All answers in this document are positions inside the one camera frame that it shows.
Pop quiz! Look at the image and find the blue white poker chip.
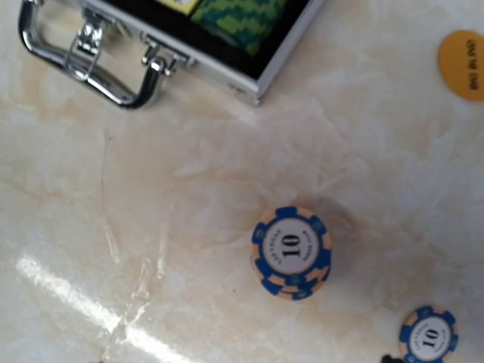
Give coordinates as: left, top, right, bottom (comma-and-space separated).
399, 305, 459, 363

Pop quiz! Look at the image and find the orange round button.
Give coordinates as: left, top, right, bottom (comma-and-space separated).
438, 30, 483, 101

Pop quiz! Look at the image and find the green chip stack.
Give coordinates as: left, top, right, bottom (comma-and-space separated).
191, 0, 288, 56

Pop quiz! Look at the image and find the blue white chip stack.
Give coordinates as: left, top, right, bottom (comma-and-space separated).
250, 206, 332, 301

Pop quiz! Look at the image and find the aluminium poker case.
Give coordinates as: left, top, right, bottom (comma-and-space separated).
18, 1, 321, 110

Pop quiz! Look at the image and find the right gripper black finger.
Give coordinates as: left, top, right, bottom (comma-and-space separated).
380, 354, 401, 363

